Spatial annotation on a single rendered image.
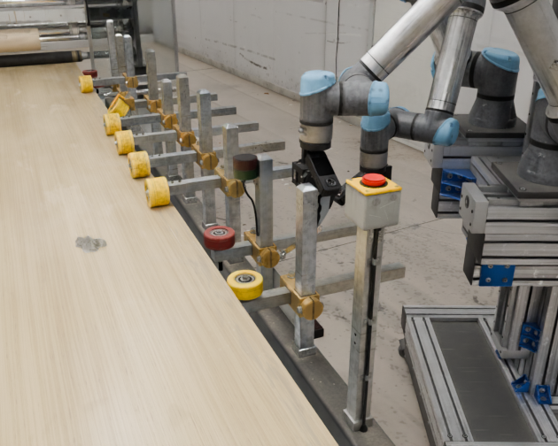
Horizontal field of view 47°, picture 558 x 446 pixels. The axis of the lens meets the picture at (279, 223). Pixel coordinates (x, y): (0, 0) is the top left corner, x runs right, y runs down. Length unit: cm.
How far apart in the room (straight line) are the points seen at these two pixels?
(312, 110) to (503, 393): 129
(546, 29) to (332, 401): 89
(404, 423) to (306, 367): 99
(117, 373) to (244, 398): 24
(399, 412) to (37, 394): 158
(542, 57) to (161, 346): 97
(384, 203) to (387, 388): 157
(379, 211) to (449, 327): 155
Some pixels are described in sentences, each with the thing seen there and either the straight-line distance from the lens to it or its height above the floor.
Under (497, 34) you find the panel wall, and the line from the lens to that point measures 459.
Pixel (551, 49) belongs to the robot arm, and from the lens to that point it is 148.
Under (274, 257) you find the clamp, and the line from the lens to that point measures 162.
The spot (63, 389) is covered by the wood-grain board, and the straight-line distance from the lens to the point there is 117.
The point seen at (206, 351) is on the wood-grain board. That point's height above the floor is 90.
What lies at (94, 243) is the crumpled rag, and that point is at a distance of 163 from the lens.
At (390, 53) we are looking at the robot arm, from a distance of 152.
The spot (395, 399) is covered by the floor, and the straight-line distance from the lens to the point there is 253.
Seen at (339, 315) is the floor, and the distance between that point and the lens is 297.
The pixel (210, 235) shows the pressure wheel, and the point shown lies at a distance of 162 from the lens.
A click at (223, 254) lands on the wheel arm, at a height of 85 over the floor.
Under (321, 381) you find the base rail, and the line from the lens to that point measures 145.
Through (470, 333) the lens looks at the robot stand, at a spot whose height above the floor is 21.
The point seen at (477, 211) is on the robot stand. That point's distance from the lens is 167.
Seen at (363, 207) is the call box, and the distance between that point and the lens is 106.
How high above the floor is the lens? 161
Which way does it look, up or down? 25 degrees down
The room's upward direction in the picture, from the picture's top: straight up
